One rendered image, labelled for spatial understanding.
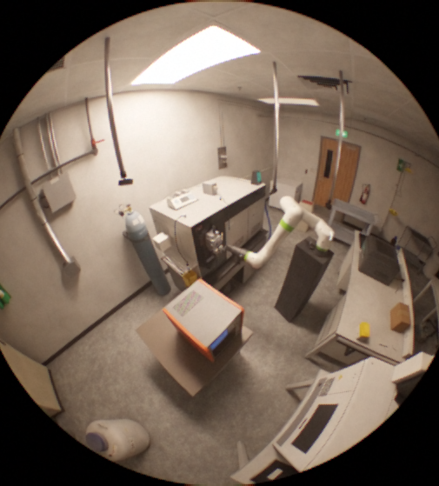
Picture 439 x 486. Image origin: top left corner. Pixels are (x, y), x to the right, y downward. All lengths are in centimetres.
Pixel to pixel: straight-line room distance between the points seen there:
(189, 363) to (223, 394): 80
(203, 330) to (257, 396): 130
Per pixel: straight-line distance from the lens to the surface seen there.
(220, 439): 218
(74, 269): 215
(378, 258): 197
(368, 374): 85
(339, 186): 472
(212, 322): 104
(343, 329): 153
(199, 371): 140
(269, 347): 219
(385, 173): 472
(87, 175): 200
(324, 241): 144
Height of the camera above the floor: 208
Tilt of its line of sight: 39 degrees down
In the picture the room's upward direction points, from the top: 5 degrees counter-clockwise
